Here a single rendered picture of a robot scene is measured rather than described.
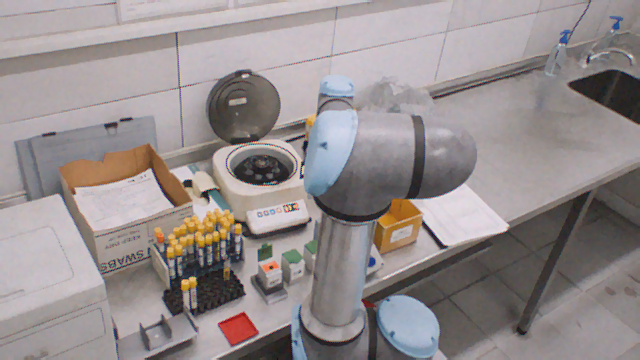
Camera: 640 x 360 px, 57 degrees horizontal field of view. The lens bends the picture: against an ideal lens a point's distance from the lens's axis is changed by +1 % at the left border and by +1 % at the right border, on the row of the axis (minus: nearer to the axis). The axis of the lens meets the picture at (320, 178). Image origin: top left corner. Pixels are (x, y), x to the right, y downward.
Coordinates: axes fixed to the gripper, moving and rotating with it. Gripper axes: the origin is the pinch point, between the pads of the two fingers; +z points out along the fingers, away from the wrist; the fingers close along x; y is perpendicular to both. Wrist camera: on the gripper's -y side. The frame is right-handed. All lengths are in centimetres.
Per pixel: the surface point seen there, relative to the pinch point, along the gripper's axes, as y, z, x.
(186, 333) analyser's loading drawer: 42.9, 11.1, 8.8
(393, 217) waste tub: -24.8, 14.3, 0.5
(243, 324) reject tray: 29.9, 14.9, 10.5
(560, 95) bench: -138, 15, -23
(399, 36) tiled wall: -66, -13, -49
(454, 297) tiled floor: -95, 102, -13
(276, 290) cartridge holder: 19.0, 13.3, 7.1
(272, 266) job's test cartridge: 18.8, 7.6, 4.5
